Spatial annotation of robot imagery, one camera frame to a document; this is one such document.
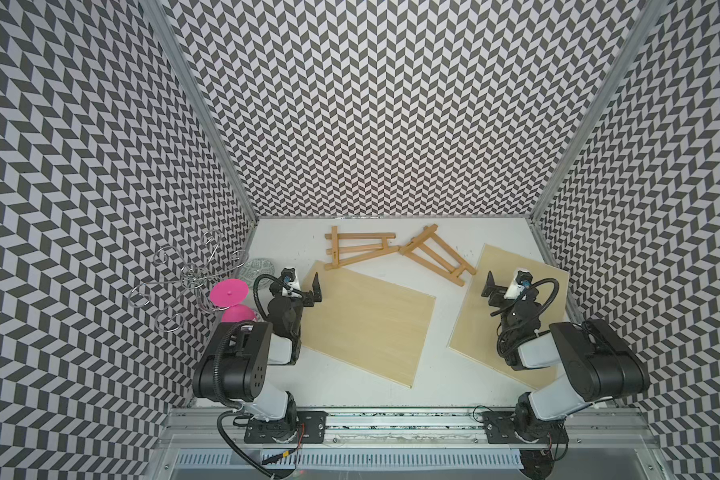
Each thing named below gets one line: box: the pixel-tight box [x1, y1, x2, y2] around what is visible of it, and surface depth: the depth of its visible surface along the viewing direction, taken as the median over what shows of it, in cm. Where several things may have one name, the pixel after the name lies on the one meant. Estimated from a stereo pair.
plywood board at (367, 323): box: [301, 260, 436, 389], surface depth 90 cm
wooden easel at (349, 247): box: [324, 226, 400, 270], surface depth 110 cm
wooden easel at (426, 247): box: [398, 224, 477, 287], surface depth 110 cm
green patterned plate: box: [239, 258, 275, 287], surface depth 101 cm
